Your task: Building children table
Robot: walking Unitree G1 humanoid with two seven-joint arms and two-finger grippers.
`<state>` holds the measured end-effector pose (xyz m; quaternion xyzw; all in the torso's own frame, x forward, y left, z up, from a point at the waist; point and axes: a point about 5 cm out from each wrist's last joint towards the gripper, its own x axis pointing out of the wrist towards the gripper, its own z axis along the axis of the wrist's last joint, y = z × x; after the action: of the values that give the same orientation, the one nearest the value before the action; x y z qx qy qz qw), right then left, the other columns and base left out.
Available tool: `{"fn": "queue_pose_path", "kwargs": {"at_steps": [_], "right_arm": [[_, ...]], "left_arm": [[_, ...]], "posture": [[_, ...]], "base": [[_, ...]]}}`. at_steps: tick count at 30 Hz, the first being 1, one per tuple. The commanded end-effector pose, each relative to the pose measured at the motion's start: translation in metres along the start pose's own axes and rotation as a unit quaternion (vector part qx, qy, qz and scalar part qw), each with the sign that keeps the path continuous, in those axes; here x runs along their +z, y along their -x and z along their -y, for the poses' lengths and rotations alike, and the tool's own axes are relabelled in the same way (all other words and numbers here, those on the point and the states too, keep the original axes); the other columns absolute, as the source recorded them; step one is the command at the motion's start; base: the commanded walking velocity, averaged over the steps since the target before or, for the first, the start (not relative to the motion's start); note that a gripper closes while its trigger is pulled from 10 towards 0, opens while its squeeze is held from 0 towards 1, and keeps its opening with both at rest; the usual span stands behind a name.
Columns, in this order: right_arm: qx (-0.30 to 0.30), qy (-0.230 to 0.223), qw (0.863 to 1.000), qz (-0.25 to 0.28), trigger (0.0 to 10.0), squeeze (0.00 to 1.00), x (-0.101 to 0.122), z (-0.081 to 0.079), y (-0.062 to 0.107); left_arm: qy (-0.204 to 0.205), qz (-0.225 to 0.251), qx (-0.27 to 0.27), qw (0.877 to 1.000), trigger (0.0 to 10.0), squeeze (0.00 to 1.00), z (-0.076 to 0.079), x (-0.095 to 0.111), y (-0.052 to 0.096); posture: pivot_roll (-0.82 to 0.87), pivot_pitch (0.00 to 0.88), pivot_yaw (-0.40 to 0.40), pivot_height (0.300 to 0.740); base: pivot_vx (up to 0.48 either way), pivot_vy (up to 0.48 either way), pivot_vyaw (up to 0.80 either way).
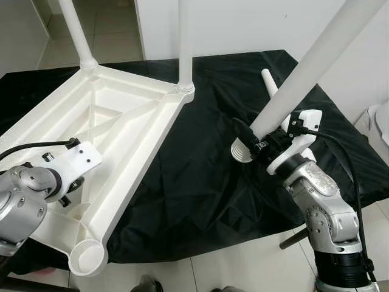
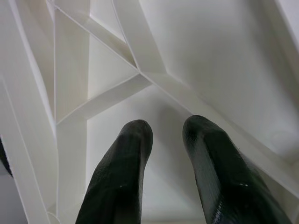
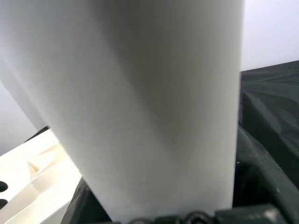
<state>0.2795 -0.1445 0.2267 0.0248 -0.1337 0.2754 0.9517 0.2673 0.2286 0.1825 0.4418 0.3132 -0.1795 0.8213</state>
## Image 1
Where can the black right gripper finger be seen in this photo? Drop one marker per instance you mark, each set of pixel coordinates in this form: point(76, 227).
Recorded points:
point(246, 134)

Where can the white plastic table leg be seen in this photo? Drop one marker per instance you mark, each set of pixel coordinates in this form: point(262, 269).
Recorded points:
point(76, 30)
point(316, 61)
point(185, 42)
point(269, 85)

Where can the white plastic table top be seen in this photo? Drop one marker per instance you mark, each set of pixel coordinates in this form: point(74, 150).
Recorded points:
point(121, 109)

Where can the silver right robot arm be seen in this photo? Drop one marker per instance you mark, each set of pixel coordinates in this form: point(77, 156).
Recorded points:
point(322, 207)

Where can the black tablecloth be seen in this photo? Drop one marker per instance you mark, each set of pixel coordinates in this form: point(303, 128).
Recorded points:
point(200, 194)

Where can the silver robot left leg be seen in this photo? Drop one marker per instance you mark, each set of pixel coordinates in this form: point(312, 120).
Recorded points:
point(151, 285)

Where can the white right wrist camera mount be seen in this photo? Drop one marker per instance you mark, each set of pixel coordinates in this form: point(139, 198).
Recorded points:
point(304, 143)

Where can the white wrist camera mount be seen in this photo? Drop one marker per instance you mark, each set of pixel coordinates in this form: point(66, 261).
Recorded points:
point(304, 143)
point(76, 161)

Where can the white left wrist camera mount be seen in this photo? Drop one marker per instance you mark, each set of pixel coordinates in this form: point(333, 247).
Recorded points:
point(76, 161)

